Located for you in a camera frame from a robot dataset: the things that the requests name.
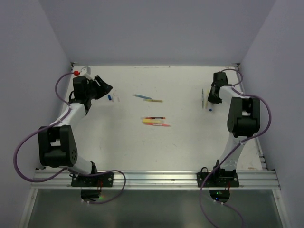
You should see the pink red pen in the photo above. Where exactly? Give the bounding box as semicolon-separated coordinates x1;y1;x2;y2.
147;123;171;127

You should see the fat yellow highlighter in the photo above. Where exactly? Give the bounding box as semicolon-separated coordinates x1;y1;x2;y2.
142;119;164;125

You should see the dark red pen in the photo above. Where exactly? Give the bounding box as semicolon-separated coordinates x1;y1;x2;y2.
142;117;166;120

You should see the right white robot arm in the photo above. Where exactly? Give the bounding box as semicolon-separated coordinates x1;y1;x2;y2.
205;72;260;187

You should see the blue white marker pen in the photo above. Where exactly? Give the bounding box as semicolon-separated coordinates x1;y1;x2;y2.
209;103;213;112

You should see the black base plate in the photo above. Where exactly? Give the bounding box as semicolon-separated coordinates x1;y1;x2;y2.
69;172;114;188
196;171;240;188

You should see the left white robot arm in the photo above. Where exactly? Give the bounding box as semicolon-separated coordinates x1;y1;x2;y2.
38;75;113;187

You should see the yellow thin pen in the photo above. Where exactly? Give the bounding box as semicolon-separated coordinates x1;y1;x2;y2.
205;90;209;109

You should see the yellow gold highlighter pen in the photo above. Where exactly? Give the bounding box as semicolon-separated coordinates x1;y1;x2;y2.
144;99;163;103

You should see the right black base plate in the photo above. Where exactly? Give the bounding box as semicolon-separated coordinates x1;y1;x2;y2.
196;171;240;188

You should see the aluminium front rail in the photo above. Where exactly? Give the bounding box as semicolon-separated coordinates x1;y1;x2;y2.
30;171;280;190

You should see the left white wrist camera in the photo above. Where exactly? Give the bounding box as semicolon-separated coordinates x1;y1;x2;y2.
80;66;92;79

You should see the blue highlighter pen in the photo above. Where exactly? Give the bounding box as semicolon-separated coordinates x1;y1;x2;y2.
133;94;152;100

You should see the green thin pen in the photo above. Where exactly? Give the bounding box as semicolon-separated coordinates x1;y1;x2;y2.
201;89;205;109

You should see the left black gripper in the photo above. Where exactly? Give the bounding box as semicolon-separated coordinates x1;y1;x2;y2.
85;75;112;100

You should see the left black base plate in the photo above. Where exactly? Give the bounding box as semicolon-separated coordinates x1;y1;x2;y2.
69;172;114;188

